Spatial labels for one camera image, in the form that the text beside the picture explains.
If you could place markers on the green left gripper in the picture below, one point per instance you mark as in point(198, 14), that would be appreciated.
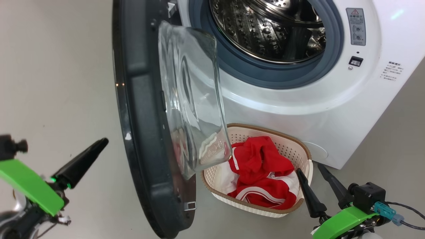
point(26, 184)

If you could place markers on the white front-load washing machine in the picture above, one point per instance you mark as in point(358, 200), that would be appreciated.
point(332, 126)

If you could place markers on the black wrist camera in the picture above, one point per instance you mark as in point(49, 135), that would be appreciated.
point(6, 147)
point(368, 197)

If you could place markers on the black door lock slot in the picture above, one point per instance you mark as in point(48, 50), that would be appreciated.
point(356, 61)

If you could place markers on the printed text label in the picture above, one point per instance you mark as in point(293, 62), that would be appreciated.
point(393, 69)

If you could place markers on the red and white sports garment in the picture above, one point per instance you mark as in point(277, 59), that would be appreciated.
point(262, 159)

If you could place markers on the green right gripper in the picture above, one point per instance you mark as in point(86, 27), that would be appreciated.
point(342, 224)

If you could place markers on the cream basket with brown rim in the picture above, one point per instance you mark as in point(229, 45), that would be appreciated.
point(289, 146)

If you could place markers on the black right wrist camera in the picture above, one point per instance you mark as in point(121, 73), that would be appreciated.
point(368, 197)

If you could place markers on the steel washer drum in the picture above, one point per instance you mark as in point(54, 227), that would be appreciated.
point(252, 33)

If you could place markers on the round white filter cover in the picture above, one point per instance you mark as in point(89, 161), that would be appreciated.
point(317, 151)

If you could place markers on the grey warning sticker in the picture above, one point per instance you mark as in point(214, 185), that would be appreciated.
point(356, 30)

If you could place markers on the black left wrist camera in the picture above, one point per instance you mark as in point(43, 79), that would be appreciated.
point(6, 147)

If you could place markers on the black round glass washer door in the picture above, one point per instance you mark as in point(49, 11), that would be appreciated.
point(142, 132)

